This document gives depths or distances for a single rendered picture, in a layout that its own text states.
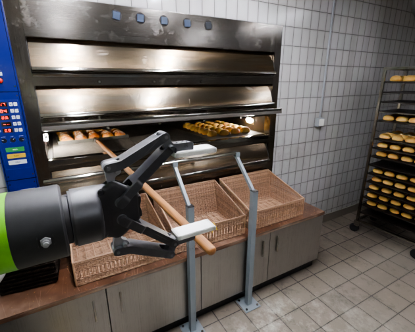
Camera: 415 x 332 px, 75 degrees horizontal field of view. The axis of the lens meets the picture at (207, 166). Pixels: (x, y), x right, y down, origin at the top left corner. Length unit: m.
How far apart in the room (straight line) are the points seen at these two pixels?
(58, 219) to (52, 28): 1.64
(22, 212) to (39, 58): 1.59
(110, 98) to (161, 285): 1.25
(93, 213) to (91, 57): 1.62
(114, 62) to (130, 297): 1.45
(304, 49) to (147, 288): 2.35
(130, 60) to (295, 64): 1.49
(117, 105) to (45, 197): 1.60
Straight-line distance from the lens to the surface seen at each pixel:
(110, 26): 1.97
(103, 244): 2.05
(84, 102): 1.91
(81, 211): 0.36
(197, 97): 2.14
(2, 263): 0.37
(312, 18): 2.91
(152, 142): 0.37
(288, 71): 2.69
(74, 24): 1.94
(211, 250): 0.81
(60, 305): 1.76
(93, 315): 1.85
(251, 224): 1.94
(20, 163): 1.94
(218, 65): 2.22
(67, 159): 1.96
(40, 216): 0.35
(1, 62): 1.89
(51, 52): 1.92
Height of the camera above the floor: 1.66
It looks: 17 degrees down
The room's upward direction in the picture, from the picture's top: straight up
